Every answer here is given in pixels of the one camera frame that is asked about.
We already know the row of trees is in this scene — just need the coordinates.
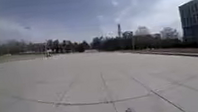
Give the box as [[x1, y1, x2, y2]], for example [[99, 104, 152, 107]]
[[0, 25, 185, 61]]

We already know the grey concrete slab plaza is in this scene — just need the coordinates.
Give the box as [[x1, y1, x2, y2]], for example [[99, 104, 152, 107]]
[[0, 43, 198, 112]]

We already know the tall chimney tower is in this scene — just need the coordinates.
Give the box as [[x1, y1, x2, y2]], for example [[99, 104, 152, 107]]
[[117, 22, 123, 39]]

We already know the dark multi-storey building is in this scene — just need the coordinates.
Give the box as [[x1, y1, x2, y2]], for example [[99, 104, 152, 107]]
[[177, 0, 198, 49]]

